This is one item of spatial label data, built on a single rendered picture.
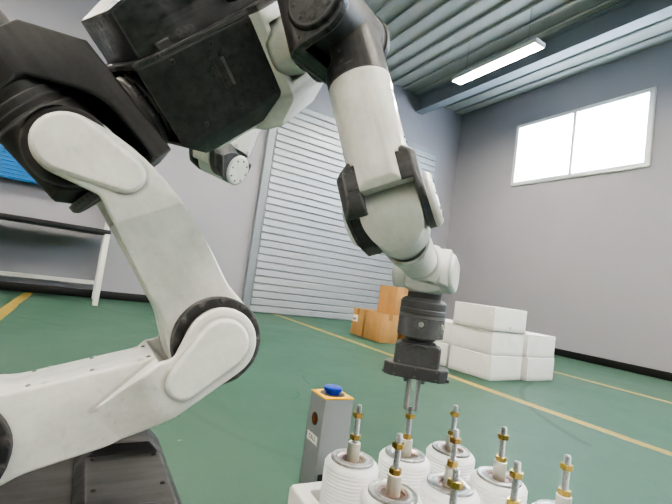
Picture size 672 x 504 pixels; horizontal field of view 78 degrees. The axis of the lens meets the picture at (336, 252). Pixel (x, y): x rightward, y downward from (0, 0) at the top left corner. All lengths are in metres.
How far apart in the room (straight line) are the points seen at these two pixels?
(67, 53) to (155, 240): 0.27
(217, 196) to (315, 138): 1.69
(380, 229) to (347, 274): 5.85
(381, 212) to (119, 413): 0.47
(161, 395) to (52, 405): 0.14
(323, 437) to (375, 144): 0.62
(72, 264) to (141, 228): 4.85
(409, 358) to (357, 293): 5.73
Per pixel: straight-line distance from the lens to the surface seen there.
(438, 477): 0.82
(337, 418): 0.94
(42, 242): 5.52
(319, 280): 6.16
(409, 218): 0.57
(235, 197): 5.80
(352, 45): 0.63
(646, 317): 6.01
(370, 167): 0.55
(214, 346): 0.67
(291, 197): 5.98
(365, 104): 0.58
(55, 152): 0.66
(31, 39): 0.72
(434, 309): 0.79
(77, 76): 0.70
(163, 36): 0.68
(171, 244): 0.69
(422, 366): 0.82
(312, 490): 0.86
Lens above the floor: 0.55
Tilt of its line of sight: 4 degrees up
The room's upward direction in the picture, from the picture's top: 8 degrees clockwise
